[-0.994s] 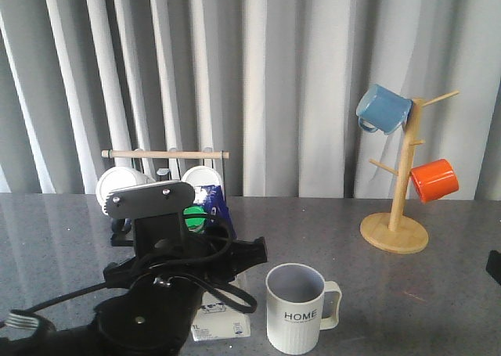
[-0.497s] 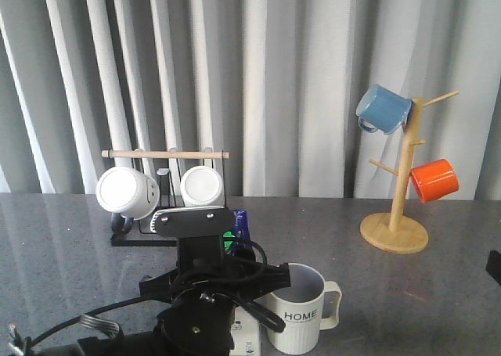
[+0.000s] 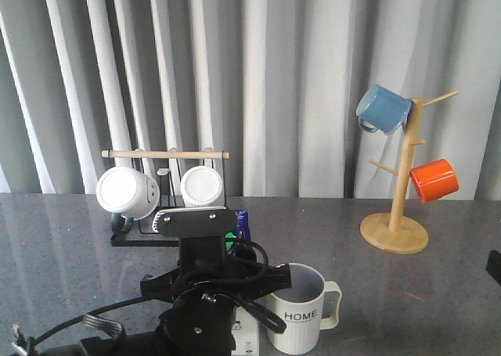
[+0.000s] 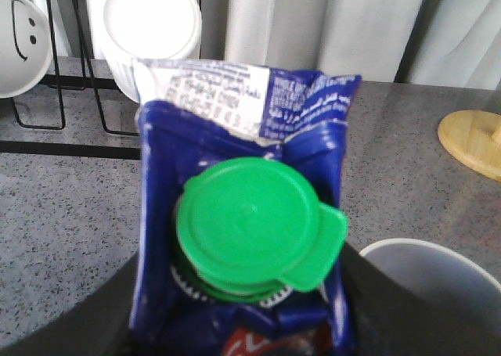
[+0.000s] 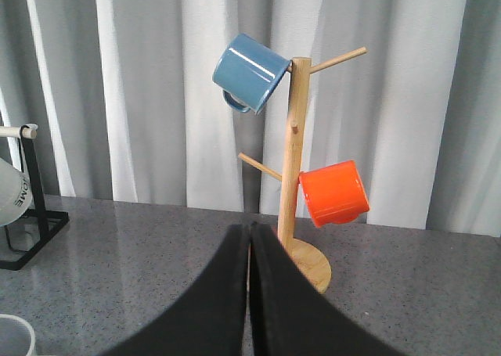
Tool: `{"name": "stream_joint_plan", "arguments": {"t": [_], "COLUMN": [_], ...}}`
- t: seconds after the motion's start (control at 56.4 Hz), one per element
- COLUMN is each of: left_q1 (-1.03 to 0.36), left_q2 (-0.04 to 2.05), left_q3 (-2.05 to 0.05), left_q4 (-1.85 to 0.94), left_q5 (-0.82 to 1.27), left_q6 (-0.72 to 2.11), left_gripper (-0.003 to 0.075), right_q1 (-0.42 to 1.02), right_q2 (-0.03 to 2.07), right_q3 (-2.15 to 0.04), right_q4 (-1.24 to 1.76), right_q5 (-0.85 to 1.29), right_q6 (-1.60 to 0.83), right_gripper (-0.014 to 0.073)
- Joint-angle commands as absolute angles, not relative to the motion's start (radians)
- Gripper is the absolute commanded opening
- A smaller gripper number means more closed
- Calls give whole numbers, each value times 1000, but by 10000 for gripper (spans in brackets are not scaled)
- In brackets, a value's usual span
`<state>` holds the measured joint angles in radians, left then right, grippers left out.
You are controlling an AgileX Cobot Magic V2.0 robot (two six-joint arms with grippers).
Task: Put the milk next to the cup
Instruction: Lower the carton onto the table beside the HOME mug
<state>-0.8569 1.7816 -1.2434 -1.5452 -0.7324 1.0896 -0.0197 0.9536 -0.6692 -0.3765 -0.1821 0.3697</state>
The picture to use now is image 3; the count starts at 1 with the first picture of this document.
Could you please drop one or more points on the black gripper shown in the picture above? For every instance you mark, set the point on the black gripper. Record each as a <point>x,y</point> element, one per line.
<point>206,264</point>

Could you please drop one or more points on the blue white milk carton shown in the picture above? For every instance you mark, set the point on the blue white milk carton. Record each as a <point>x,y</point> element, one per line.
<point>245,328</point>

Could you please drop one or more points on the cream HOME mug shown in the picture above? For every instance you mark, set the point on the cream HOME mug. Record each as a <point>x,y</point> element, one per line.
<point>308,307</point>

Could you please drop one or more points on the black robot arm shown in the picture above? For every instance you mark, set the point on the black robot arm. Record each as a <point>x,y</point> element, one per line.
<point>196,324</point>

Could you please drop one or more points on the white ribbed mug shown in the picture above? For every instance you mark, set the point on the white ribbed mug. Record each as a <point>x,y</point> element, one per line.
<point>201,186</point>

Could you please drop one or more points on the white smiley face mug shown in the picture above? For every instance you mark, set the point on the white smiley face mug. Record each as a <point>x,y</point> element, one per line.
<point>128,195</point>

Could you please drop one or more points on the grey pleated curtain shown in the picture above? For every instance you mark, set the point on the grey pleated curtain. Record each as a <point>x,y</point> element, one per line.
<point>273,82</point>

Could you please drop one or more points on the wooden mug tree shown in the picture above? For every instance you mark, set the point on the wooden mug tree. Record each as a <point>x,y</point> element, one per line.
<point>394,232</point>

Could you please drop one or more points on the blue enamel mug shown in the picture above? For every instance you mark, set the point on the blue enamel mug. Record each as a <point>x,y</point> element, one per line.
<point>382,110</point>

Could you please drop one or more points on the orange enamel mug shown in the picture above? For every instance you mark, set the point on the orange enamel mug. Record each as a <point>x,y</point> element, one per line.
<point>434,180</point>

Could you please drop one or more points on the black object at right edge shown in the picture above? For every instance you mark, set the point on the black object at right edge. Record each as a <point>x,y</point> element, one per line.
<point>493,265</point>

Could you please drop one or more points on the black wire mug rack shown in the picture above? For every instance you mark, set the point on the black wire mug rack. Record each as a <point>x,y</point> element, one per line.
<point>167,169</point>

